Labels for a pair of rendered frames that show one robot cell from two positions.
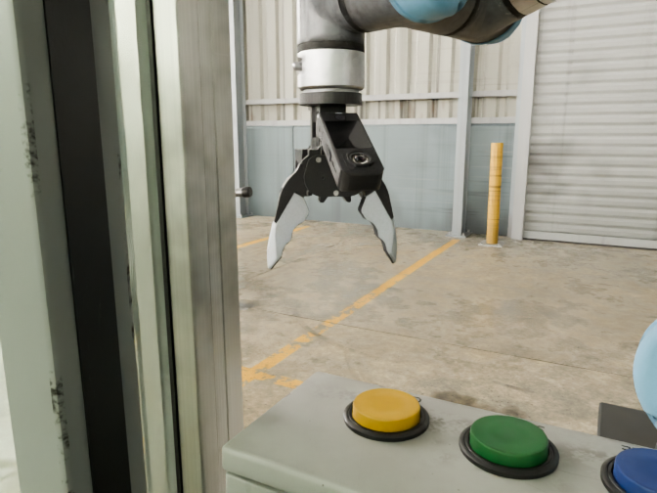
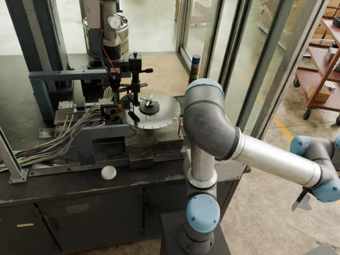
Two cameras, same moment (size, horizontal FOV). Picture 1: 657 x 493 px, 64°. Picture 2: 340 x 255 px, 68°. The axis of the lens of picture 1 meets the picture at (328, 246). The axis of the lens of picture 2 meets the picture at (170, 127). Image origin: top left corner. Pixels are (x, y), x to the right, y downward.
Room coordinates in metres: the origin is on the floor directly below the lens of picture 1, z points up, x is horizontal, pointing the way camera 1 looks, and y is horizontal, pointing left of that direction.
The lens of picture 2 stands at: (0.65, -0.82, 1.78)
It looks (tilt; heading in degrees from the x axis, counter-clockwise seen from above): 43 degrees down; 136
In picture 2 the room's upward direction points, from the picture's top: 6 degrees clockwise
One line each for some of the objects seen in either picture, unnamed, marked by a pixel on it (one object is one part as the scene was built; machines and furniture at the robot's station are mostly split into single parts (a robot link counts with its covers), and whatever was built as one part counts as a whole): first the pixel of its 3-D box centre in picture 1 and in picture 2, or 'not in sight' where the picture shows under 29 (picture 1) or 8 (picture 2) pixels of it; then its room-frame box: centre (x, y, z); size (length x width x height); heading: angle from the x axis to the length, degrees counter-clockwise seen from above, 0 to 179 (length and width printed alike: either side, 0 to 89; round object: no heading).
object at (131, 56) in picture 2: not in sight; (135, 73); (-0.18, -0.26, 1.17); 0.06 x 0.05 x 0.20; 53
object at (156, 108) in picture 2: not in sight; (149, 105); (-0.17, -0.18, 0.96); 0.11 x 0.11 x 0.03
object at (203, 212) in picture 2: not in sight; (201, 215); (0.42, -0.38, 0.91); 0.13 x 0.12 x 0.14; 134
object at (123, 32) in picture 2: not in sight; (108, 45); (-0.94, 0.02, 0.93); 0.31 x 0.31 x 0.36
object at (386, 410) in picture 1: (385, 418); not in sight; (0.29, -0.03, 0.90); 0.04 x 0.04 x 0.02
